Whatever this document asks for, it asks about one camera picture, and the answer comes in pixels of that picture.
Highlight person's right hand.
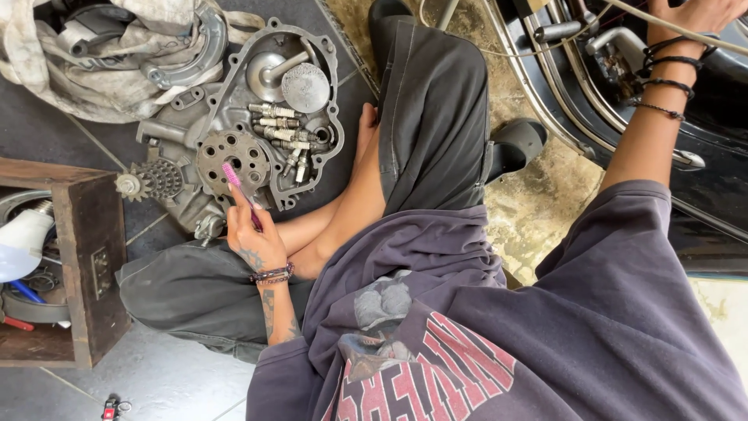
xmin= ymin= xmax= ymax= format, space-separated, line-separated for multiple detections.
xmin=647 ymin=0 xmax=748 ymax=46

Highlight person's left hand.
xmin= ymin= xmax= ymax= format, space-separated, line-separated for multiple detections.
xmin=226 ymin=186 xmax=289 ymax=276

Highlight pink toothbrush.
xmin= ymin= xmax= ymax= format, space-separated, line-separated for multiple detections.
xmin=221 ymin=162 xmax=264 ymax=232

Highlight black motorcycle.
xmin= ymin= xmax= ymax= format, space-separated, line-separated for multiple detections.
xmin=484 ymin=0 xmax=748 ymax=277

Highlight black sandal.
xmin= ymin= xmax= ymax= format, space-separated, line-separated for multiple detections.
xmin=367 ymin=0 xmax=417 ymax=80
xmin=486 ymin=118 xmax=549 ymax=184

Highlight person's grey trousers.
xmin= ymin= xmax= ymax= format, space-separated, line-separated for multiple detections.
xmin=116 ymin=22 xmax=493 ymax=364

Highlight person's purple printed shirt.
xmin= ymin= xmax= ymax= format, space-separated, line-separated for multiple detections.
xmin=245 ymin=179 xmax=748 ymax=421

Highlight round grey metal disc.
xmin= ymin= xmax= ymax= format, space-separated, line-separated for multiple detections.
xmin=281 ymin=62 xmax=332 ymax=114

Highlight metal engine valve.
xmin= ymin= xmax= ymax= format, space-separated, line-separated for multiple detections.
xmin=245 ymin=50 xmax=312 ymax=104

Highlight grey metal engine cover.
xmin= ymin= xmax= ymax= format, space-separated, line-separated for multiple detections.
xmin=136 ymin=17 xmax=346 ymax=241

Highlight round perforated clutch plate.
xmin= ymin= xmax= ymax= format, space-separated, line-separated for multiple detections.
xmin=195 ymin=130 xmax=272 ymax=198

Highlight curved metal brake shoe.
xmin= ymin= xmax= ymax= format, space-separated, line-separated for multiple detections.
xmin=140 ymin=0 xmax=229 ymax=90

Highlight small toothed sprocket gear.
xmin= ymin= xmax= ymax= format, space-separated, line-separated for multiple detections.
xmin=115 ymin=158 xmax=185 ymax=204

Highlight dark metal engine part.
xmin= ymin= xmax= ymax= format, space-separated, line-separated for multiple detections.
xmin=35 ymin=0 xmax=139 ymax=59

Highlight brown wooden box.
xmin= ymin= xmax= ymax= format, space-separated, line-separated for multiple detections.
xmin=0 ymin=157 xmax=132 ymax=370

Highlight dirty white cloth bag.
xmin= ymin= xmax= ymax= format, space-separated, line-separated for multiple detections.
xmin=0 ymin=0 xmax=265 ymax=125

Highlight white light bulb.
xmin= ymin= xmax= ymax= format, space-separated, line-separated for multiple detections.
xmin=0 ymin=207 xmax=57 ymax=284

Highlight beige cable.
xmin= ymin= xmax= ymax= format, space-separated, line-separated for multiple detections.
xmin=418 ymin=0 xmax=748 ymax=60

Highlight thick black cord bracelet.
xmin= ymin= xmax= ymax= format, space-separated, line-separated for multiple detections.
xmin=639 ymin=34 xmax=721 ymax=78

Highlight black braided bracelet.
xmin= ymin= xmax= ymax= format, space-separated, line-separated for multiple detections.
xmin=640 ymin=77 xmax=696 ymax=101

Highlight thin black beaded bracelet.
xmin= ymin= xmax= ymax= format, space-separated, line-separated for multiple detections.
xmin=630 ymin=98 xmax=686 ymax=122

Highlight beaded wrist bracelets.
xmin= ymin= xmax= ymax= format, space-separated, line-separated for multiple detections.
xmin=249 ymin=261 xmax=296 ymax=287

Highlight red keychain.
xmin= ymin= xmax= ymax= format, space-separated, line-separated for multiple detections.
xmin=101 ymin=396 xmax=133 ymax=421

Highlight round metal drum ring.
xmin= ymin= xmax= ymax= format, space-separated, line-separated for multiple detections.
xmin=0 ymin=189 xmax=72 ymax=325

